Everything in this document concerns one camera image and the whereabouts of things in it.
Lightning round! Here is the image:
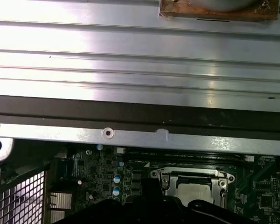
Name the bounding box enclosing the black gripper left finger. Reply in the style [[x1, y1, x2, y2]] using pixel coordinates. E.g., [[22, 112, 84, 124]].
[[52, 178, 153, 224]]

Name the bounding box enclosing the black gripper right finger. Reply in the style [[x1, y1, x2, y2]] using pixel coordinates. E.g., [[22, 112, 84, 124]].
[[152, 178, 250, 224]]

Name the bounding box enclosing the black RAM slot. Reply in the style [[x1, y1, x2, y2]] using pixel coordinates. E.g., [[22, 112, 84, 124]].
[[126, 157, 247, 165], [118, 148, 255, 159]]

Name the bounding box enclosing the CPU socket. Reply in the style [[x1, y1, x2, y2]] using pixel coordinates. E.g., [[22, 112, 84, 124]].
[[150, 167, 236, 208]]

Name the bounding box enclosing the green motherboard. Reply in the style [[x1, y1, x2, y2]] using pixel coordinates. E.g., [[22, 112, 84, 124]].
[[58, 144, 280, 224]]

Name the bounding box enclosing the metal socket cover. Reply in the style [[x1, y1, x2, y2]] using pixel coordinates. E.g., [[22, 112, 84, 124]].
[[161, 171, 227, 204]]

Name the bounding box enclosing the black open PC case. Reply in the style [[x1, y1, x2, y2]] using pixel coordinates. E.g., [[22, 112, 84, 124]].
[[0, 94, 280, 224]]

